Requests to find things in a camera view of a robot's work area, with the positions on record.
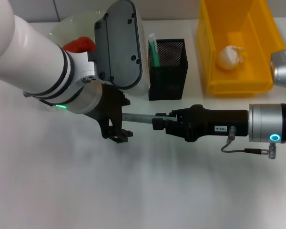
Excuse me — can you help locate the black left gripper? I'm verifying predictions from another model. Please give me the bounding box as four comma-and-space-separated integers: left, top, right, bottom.
82, 83, 189, 144

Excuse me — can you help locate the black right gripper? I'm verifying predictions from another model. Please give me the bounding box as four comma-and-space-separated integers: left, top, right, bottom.
156, 104, 250, 143

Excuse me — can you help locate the silver glitter marker pen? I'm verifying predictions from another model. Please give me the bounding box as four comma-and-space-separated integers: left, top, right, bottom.
121, 112, 177, 125

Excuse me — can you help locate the mint green pen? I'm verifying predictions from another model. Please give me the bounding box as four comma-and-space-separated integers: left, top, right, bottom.
148, 33, 161, 67

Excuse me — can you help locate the white paper ball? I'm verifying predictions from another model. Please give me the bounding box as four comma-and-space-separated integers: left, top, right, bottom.
219, 45, 245, 70

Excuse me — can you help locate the red-orange knitted toy orange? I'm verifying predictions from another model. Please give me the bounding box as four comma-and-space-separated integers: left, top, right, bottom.
62, 36, 97, 53

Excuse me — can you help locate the black mesh pen holder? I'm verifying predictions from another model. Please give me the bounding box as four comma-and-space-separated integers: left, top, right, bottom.
148, 38, 189, 101

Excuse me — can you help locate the pale green glass fruit plate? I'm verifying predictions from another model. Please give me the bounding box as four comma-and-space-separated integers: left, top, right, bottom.
49, 10, 110, 48

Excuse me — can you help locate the yellow plastic bin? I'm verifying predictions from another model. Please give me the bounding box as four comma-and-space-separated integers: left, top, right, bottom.
196, 0, 286, 98

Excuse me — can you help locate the right arm cable with connector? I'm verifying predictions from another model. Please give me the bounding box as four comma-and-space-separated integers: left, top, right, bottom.
220, 125, 277, 160

